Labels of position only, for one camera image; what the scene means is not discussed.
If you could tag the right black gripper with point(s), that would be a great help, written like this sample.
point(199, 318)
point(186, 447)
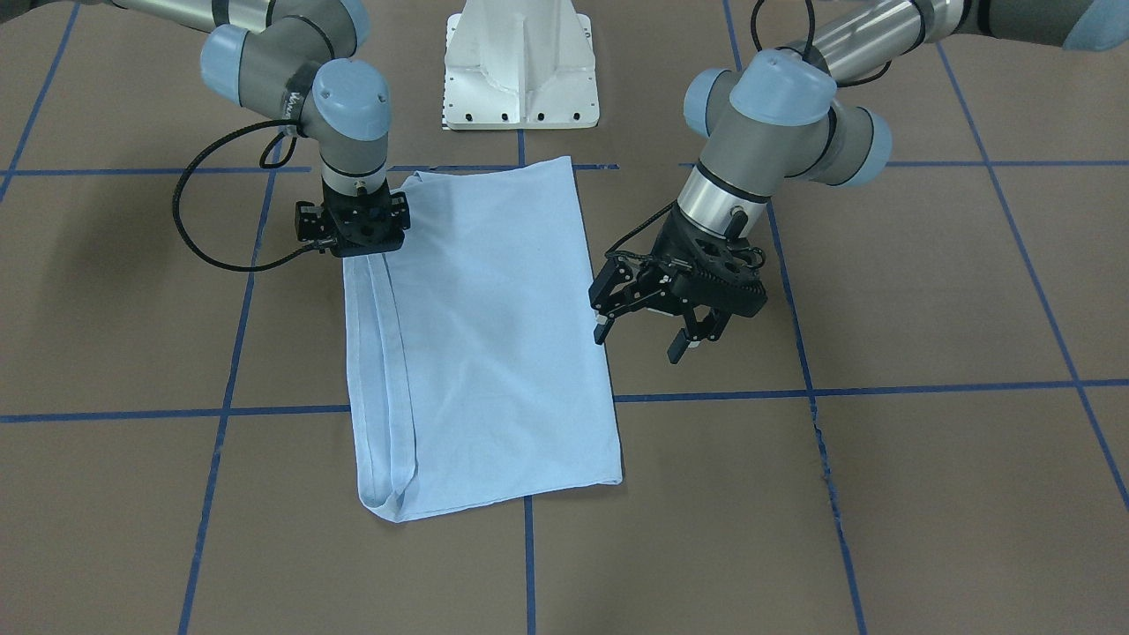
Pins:
point(307, 222)

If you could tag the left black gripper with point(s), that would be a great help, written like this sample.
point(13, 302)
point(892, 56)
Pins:
point(668, 241)

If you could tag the light blue t-shirt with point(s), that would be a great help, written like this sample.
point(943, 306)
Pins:
point(472, 373)

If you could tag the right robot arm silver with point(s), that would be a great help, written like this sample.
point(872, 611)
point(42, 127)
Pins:
point(294, 63)

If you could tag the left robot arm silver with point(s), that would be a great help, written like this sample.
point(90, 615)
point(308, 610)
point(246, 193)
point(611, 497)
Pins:
point(778, 119)

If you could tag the blue tape line lengthwise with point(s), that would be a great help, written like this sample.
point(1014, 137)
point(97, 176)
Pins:
point(813, 279)

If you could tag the brown paper table cover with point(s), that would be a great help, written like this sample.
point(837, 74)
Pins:
point(992, 249)

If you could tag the blue tape line crosswise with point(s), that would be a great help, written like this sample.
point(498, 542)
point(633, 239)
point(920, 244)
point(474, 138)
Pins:
point(341, 408)

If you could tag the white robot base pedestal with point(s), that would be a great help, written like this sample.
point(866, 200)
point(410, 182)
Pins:
point(519, 65)

